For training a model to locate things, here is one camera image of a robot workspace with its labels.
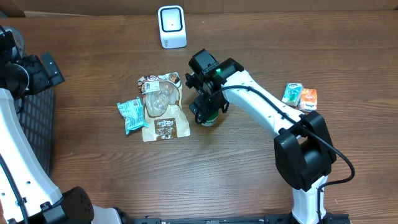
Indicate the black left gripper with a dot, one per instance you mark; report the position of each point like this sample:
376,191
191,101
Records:
44,79

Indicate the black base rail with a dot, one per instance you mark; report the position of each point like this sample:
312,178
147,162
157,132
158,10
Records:
267,219

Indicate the orange Kleenex tissue pack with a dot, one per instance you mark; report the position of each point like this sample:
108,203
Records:
308,100

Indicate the green lid jar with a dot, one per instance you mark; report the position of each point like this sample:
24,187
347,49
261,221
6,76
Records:
211,120

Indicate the clear snack bag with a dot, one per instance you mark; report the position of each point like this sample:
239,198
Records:
162,99

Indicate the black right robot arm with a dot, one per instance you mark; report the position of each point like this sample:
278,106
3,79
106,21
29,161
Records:
302,143

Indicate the teal snack packet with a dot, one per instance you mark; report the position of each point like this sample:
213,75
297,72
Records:
133,113

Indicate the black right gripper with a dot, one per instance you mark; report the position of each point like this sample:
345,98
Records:
206,106

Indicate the grey plastic basket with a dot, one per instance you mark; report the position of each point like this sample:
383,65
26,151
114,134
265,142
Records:
37,117

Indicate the teal Kleenex tissue pack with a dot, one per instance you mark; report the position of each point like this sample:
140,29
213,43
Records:
292,94

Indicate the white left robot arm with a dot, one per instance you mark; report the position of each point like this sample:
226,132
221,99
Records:
27,193

